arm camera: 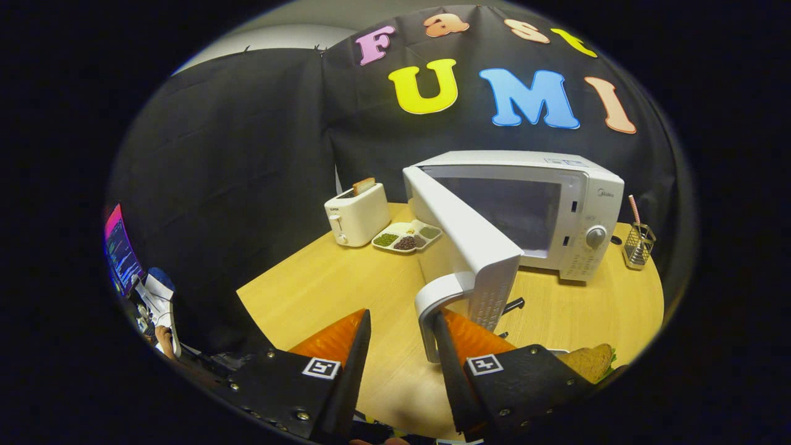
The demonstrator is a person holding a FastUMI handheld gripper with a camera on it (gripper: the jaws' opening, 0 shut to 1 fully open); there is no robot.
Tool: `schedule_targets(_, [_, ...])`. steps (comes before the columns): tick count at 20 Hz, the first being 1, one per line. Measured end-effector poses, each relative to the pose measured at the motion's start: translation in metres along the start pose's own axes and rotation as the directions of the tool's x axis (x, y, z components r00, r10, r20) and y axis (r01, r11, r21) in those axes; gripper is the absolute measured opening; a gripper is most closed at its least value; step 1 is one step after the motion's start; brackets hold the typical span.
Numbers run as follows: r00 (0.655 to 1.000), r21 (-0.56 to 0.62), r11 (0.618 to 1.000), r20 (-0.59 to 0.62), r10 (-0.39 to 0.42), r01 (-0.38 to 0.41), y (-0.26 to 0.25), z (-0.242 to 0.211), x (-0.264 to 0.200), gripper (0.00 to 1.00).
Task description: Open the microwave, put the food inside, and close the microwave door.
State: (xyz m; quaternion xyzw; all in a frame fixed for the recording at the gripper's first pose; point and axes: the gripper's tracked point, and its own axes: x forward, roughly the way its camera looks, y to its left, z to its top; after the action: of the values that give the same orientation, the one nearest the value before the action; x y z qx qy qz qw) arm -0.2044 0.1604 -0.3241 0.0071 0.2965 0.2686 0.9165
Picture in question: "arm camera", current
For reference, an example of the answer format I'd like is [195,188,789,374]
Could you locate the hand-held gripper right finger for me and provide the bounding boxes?
[433,308,598,443]

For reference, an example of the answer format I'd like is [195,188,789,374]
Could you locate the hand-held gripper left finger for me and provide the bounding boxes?
[219,309,373,443]

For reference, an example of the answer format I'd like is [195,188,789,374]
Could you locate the lettuce sandwich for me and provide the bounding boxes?
[556,344,617,384]

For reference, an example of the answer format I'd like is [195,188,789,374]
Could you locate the white microwave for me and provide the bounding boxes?
[403,150,625,363]

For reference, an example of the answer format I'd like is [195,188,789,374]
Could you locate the divided dish of beans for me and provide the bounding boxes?
[371,220,443,254]

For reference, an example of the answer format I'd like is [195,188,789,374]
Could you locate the white toaster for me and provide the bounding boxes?
[324,183,391,248]

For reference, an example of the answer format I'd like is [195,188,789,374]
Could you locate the white papers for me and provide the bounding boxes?
[133,275,181,359]

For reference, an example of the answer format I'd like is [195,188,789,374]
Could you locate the pink striped straw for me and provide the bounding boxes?
[628,195,645,260]

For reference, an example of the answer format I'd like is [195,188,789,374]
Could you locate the computer monitor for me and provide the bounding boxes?
[104,204,146,297]

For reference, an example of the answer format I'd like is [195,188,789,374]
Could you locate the wire mesh holder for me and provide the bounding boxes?
[623,222,657,271]

